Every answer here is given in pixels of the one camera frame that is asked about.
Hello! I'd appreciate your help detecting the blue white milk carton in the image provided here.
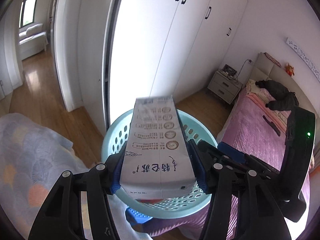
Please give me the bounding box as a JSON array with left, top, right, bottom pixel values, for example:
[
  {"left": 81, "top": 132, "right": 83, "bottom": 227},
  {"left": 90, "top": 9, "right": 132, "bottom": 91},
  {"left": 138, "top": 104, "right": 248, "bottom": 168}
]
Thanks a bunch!
[{"left": 120, "top": 96, "right": 196, "bottom": 199}]

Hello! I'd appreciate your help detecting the white bedside table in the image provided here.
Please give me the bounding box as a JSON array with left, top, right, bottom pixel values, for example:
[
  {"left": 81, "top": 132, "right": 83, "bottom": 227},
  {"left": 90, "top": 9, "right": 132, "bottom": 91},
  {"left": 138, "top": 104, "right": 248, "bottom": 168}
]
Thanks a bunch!
[{"left": 207, "top": 70, "right": 242, "bottom": 105}]

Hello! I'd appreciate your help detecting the black charger cable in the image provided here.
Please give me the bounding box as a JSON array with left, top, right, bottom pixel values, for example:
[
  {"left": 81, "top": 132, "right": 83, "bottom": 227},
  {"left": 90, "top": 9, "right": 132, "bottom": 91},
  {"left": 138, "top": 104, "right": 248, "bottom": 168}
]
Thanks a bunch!
[{"left": 222, "top": 58, "right": 253, "bottom": 81}]

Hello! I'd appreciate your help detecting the white wardrobe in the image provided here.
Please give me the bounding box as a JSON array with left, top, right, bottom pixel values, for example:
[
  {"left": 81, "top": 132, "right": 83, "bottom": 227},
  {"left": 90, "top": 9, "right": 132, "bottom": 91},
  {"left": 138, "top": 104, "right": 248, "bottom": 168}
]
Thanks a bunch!
[{"left": 109, "top": 0, "right": 248, "bottom": 121}]

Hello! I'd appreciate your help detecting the light blue laundry basket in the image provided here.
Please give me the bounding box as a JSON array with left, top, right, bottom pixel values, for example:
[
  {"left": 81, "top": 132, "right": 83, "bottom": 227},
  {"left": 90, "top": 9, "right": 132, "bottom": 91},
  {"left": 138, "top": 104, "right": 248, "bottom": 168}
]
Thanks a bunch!
[{"left": 101, "top": 108, "right": 218, "bottom": 219}]

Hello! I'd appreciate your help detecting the beige headboard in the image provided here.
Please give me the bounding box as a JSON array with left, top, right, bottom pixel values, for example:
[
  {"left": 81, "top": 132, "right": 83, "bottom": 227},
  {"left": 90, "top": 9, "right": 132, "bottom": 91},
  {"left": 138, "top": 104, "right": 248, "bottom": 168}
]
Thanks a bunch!
[{"left": 249, "top": 52, "right": 319, "bottom": 130}]

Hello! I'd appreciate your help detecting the dark framed window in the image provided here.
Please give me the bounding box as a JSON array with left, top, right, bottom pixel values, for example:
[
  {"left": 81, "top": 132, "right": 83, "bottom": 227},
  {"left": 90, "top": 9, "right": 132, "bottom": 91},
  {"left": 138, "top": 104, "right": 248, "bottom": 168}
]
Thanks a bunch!
[{"left": 19, "top": 0, "right": 37, "bottom": 28}]

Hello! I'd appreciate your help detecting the pink bed cover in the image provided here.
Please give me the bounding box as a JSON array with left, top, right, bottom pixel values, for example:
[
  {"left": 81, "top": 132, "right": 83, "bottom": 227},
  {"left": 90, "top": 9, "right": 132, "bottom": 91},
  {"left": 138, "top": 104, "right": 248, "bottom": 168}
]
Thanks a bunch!
[{"left": 216, "top": 87, "right": 316, "bottom": 230}]

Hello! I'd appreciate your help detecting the patterned grey table cloth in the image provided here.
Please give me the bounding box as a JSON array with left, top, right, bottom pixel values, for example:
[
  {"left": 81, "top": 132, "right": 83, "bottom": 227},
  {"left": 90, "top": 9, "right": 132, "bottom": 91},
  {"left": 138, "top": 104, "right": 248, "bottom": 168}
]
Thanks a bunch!
[{"left": 1, "top": 113, "right": 149, "bottom": 239}]

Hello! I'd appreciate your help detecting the pink chips can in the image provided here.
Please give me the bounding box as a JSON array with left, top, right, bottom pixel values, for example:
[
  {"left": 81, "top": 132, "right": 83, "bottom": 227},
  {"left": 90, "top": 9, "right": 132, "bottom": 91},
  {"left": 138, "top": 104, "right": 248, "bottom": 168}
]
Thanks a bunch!
[{"left": 137, "top": 199, "right": 163, "bottom": 204}]

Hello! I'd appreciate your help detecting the red plush toy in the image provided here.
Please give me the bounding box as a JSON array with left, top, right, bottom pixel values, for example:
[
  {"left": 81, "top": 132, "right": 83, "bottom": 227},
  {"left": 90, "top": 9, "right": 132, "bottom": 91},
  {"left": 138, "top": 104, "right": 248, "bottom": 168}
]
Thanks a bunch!
[{"left": 285, "top": 63, "right": 295, "bottom": 76}]

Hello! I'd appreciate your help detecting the black clothing on bed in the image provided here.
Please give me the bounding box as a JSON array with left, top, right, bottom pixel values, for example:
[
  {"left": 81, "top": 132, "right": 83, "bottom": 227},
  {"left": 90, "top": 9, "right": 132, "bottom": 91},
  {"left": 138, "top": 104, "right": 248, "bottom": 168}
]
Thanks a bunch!
[{"left": 255, "top": 80, "right": 299, "bottom": 111}]

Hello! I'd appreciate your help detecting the white bed far room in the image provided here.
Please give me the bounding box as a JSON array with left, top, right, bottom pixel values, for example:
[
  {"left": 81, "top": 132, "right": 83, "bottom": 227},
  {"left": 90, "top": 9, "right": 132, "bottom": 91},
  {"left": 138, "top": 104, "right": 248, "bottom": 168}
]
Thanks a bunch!
[{"left": 19, "top": 23, "right": 48, "bottom": 60}]

